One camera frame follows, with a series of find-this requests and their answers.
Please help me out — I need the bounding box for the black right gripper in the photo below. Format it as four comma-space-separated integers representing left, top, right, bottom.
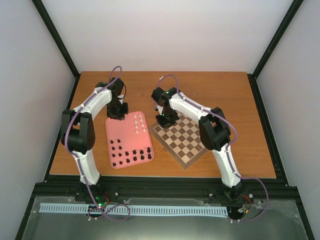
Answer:
155, 108, 179, 130

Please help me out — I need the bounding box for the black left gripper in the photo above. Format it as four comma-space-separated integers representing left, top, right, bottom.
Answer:
107, 100, 129, 121

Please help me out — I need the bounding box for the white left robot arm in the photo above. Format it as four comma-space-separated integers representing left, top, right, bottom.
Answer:
60, 77, 129, 202

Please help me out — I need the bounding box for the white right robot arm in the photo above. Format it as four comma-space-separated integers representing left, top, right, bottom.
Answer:
151, 87, 241, 188

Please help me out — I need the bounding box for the wooden chess board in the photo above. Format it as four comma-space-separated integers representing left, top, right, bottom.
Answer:
149, 112, 207, 169

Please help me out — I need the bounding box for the pink plastic tray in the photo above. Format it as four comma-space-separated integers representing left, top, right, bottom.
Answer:
105, 111, 155, 169

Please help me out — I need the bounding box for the black aluminium frame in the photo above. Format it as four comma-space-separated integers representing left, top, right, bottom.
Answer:
15, 0, 315, 240

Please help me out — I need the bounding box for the light blue cable duct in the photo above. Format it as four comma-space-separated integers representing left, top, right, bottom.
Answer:
39, 203, 228, 218

